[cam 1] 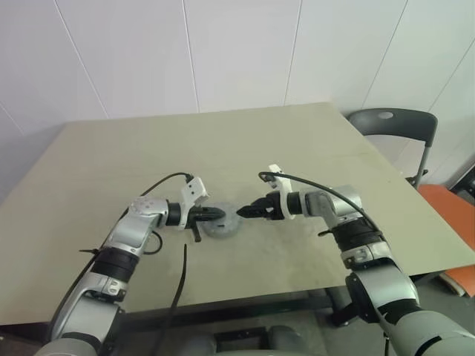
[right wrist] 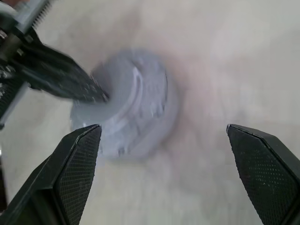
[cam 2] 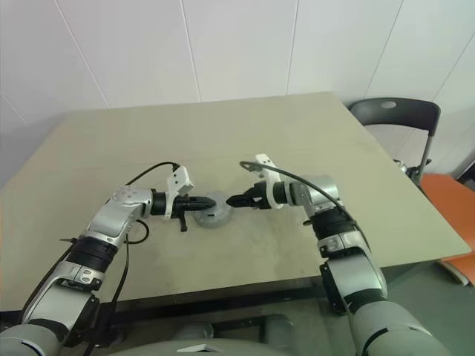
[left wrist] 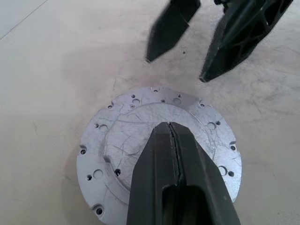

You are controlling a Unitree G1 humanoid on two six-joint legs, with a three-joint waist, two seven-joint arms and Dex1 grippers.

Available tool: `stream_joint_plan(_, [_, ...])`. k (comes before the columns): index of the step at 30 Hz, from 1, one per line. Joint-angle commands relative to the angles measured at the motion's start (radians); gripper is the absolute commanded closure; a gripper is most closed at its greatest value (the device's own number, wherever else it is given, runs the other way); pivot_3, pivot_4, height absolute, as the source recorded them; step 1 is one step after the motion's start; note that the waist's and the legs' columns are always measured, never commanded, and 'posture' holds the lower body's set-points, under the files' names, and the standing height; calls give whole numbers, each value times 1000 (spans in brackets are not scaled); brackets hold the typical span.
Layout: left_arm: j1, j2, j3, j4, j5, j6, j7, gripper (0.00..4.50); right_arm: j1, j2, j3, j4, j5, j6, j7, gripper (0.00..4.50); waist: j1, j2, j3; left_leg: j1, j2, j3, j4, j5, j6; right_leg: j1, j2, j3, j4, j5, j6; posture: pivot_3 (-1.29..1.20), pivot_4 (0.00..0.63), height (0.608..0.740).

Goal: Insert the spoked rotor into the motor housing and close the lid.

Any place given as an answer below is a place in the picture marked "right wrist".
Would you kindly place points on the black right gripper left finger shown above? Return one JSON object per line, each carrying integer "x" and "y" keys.
{"x": 61, "y": 182}

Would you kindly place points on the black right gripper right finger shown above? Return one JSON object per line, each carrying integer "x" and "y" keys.
{"x": 267, "y": 178}

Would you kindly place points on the round metal part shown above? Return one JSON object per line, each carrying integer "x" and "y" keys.
{"x": 150, "y": 133}

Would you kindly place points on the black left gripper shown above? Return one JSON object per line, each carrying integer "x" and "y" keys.
{"x": 14, "y": 39}

